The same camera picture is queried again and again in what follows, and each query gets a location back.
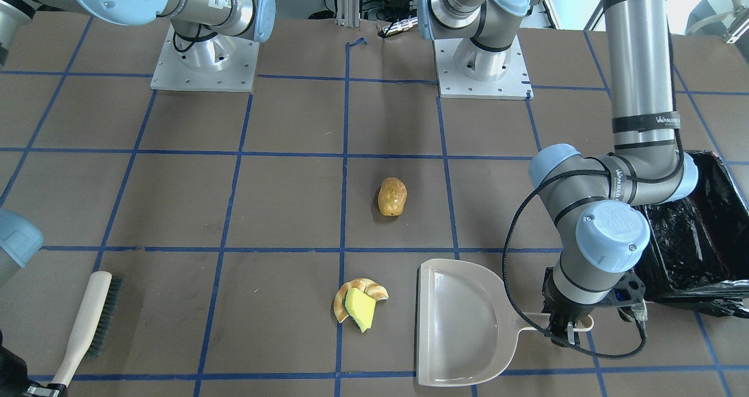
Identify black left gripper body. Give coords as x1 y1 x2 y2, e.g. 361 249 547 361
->
541 267 645 330

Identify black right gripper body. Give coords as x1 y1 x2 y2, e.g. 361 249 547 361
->
1 346 66 396

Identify beige plastic dustpan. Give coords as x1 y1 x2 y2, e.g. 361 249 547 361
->
415 259 595 387

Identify beige hand brush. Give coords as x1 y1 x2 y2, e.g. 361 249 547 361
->
47 271 123 396

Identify toy croissant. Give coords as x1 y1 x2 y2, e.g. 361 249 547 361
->
332 278 390 323

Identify yellow green sponge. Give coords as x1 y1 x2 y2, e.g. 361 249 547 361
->
344 288 376 333

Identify brown toy potato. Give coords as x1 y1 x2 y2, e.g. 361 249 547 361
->
377 177 408 217

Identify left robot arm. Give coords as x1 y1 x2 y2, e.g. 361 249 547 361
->
415 0 698 351

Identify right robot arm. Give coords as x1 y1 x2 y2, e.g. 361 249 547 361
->
1 0 276 396

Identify pink bin with black bag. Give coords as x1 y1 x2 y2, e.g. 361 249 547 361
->
634 150 748 318

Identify black power adapter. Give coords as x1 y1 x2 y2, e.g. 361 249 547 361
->
383 0 410 12

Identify black braided cable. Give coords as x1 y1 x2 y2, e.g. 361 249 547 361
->
501 151 686 360

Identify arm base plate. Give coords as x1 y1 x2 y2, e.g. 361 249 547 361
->
432 35 534 101
150 26 260 93

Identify aluminium profile post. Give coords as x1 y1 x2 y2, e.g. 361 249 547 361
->
334 0 361 28

